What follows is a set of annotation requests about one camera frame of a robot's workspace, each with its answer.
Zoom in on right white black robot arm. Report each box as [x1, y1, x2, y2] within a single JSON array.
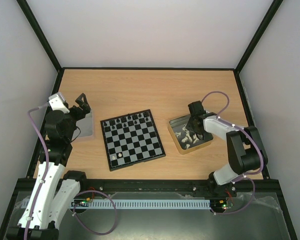
[[186, 101, 268, 196]]

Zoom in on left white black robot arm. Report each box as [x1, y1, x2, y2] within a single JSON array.
[[6, 92, 92, 240]]

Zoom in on silver square tin lid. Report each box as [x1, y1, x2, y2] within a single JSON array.
[[72, 110, 95, 142]]

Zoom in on gold square tin tray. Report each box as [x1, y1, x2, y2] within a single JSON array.
[[167, 114, 214, 155]]

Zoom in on black and silver chessboard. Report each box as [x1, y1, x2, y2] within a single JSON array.
[[100, 109, 166, 171]]

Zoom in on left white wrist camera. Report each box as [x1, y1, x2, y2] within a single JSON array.
[[48, 92, 70, 114]]

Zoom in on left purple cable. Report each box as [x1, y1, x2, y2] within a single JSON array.
[[23, 104, 52, 240]]

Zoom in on black metal frame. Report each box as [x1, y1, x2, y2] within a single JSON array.
[[0, 0, 298, 240]]

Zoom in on light blue cable duct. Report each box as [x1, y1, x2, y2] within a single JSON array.
[[76, 199, 211, 210]]

